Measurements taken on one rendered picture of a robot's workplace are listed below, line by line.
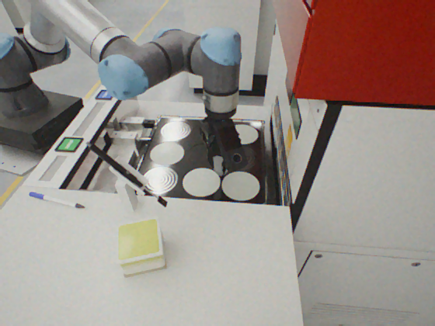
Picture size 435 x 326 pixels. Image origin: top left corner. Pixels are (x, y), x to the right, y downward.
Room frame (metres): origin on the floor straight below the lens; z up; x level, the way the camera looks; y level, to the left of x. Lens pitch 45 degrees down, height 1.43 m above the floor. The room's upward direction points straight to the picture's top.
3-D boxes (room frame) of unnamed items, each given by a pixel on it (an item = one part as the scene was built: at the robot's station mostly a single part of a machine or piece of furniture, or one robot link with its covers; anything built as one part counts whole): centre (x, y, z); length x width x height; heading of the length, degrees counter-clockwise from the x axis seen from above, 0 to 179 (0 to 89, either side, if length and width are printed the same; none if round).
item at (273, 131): (0.57, -0.18, 0.89); 0.44 x 0.02 x 0.10; 175
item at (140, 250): (0.23, 0.13, 1.00); 0.07 x 0.07 x 0.07; 14
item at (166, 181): (0.57, 0.03, 0.90); 0.34 x 0.34 x 0.01; 85
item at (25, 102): (0.82, 0.69, 0.96); 0.15 x 0.15 x 0.10
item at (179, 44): (0.55, 0.08, 1.21); 0.11 x 0.11 x 0.08; 55
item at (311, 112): (0.74, -0.21, 1.02); 0.82 x 0.03 x 0.40; 175
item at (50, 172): (0.67, 0.39, 0.89); 0.55 x 0.09 x 0.14; 175
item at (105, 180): (0.58, 0.30, 0.87); 0.36 x 0.08 x 0.03; 175
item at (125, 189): (0.34, 0.17, 1.03); 0.06 x 0.04 x 0.13; 85
